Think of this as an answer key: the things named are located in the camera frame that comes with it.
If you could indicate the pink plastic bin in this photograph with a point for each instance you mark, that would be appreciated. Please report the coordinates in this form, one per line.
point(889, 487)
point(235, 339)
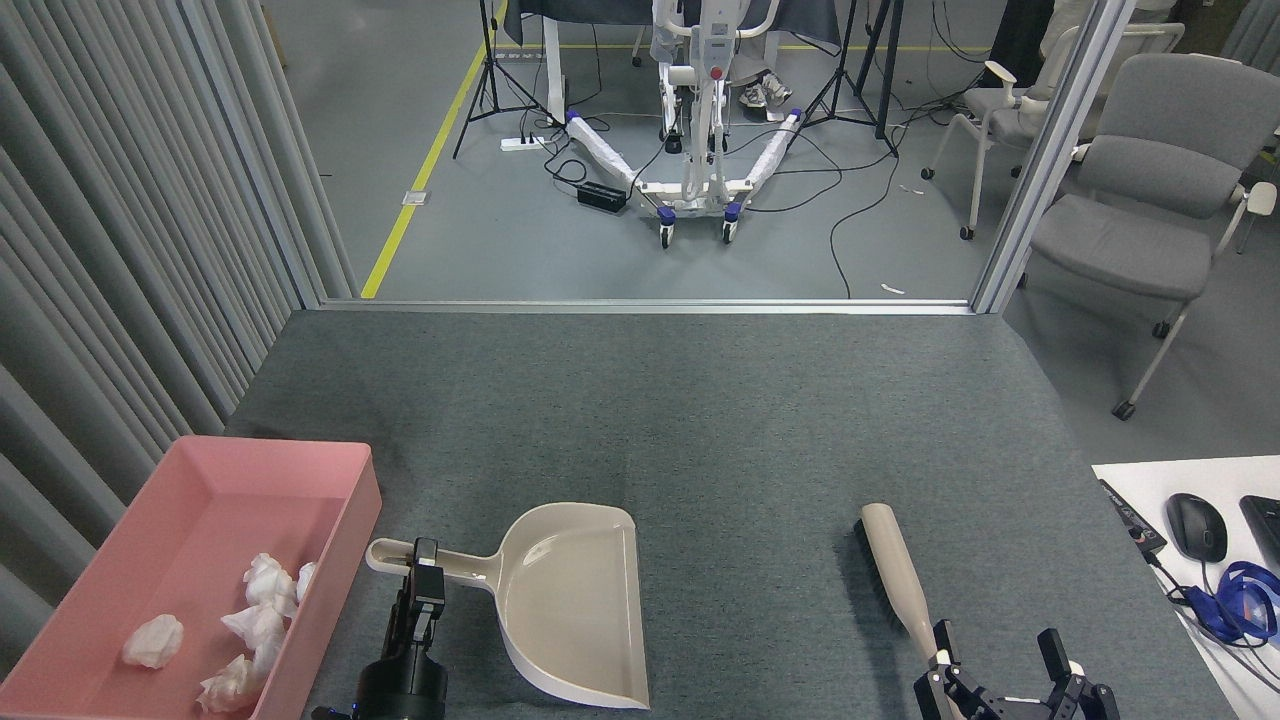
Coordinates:
point(200, 510)

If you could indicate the white wheeled stand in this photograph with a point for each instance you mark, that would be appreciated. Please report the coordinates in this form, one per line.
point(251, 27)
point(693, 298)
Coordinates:
point(690, 190)

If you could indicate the large grey office chair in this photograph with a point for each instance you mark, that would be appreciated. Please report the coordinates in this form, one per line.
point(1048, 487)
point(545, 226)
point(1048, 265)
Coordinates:
point(1130, 240)

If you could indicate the dark desk with white legs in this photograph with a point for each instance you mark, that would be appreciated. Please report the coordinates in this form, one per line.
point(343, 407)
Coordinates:
point(800, 20)

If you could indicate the black slim hub device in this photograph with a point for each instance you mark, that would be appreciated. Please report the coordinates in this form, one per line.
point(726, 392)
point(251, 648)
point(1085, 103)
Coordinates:
point(1132, 517)

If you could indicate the beige brush with black bristles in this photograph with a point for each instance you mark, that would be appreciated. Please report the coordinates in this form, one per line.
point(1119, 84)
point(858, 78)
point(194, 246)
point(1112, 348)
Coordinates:
point(895, 580)

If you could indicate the grey chair with white frame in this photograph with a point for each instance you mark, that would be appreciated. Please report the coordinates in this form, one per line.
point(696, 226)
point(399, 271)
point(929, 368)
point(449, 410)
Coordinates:
point(1005, 120)

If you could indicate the black computer mouse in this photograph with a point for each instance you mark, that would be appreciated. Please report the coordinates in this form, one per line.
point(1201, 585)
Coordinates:
point(1196, 527)

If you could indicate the white power strip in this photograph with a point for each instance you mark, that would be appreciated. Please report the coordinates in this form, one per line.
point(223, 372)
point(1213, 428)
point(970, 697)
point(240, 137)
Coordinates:
point(522, 144)

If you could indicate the grey pleated curtain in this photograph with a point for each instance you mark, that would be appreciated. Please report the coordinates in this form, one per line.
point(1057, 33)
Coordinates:
point(100, 250)

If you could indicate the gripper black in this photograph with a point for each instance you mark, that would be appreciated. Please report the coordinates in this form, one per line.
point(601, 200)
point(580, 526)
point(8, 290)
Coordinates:
point(400, 690)

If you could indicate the person's feet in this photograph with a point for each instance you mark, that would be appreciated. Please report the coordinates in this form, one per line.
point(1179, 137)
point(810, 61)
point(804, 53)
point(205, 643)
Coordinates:
point(768, 90)

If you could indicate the white paper ball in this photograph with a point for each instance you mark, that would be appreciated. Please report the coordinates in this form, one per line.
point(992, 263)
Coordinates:
point(270, 583)
point(268, 660)
point(252, 626)
point(228, 686)
point(153, 640)
point(305, 580)

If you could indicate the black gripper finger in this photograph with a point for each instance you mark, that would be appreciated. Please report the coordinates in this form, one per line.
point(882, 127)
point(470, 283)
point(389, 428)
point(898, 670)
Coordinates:
point(945, 690)
point(1085, 700)

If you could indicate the black tripod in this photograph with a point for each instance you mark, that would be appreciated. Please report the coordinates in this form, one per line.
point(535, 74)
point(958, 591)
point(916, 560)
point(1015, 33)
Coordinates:
point(489, 70)
point(887, 70)

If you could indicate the black keyboard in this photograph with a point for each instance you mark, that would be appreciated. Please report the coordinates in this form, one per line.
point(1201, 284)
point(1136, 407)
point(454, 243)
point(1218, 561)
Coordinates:
point(1265, 530)

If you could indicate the person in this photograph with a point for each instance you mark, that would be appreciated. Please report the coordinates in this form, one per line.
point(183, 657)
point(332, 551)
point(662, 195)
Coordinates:
point(1060, 25)

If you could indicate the silver table edge rail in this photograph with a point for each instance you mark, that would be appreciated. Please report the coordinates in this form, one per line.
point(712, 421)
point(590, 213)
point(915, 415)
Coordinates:
point(650, 306)

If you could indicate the silver floor outlet plate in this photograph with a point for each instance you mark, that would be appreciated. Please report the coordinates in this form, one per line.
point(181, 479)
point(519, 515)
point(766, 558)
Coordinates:
point(416, 198)

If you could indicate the beige plastic dustpan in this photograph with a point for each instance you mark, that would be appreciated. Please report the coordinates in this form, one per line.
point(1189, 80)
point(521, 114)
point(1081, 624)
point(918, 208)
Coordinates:
point(570, 600)

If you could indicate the white side table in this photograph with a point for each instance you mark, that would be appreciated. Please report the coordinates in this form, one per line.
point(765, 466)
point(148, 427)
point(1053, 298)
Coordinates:
point(1200, 480)

